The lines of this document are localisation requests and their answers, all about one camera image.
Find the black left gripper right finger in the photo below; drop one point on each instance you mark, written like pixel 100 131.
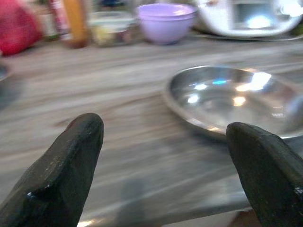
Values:
pixel 267 170

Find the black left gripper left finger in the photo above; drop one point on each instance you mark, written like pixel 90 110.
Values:
pixel 59 170

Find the shallow stainless steel bowl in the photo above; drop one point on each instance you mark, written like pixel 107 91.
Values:
pixel 213 106

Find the orange sauce bottle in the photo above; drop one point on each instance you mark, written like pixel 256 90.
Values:
pixel 75 23

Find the red plastic bag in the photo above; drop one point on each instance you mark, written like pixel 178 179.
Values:
pixel 16 28

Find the clear plastic food container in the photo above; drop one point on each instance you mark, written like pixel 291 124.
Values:
pixel 111 28

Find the small red label bottle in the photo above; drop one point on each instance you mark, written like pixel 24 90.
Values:
pixel 58 19

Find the white kitchen machine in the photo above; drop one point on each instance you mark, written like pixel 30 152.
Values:
pixel 217 19

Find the purple plastic bowl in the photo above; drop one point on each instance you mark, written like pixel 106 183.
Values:
pixel 165 26

